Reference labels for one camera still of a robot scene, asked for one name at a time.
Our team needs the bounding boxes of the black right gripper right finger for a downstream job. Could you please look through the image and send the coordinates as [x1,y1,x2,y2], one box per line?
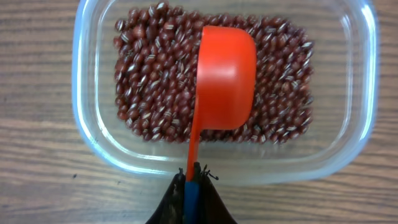
[193,162,237,224]

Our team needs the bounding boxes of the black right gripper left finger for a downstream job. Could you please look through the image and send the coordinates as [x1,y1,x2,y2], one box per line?
[146,168,185,224]

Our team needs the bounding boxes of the red scoop blue handle tip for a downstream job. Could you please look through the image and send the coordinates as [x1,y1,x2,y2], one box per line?
[183,26,257,223]

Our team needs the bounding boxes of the clear plastic container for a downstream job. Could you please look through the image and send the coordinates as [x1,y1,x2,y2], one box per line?
[72,0,379,185]

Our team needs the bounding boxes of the red beans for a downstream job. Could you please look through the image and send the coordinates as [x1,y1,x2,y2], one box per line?
[113,1,314,144]

